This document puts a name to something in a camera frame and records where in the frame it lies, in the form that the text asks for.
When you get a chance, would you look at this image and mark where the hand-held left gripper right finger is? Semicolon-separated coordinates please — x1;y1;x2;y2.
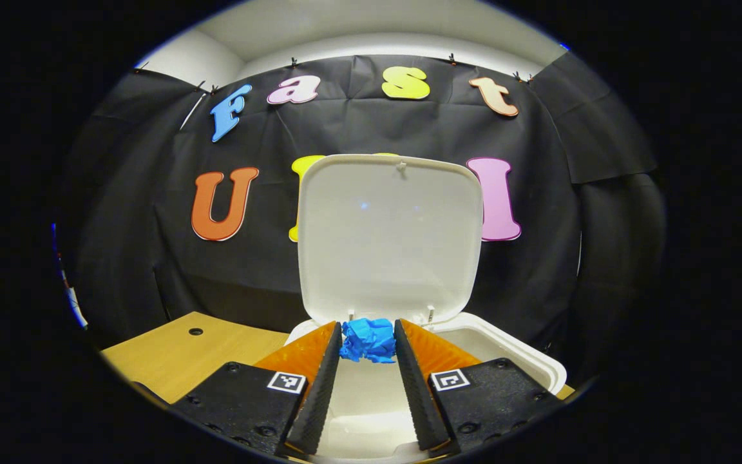
394;318;568;455

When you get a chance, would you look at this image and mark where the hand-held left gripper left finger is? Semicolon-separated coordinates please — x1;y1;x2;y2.
168;320;344;457

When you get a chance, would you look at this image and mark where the blue paper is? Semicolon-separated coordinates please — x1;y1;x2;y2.
339;317;397;364

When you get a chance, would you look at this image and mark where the white desktop garbage bin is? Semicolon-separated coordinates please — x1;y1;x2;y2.
284;153;568;459

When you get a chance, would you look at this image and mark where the wooden desktop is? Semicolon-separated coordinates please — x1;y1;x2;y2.
100;311;575;407

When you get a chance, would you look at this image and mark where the black backdrop cloth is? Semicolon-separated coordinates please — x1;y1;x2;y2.
55;52;668;362

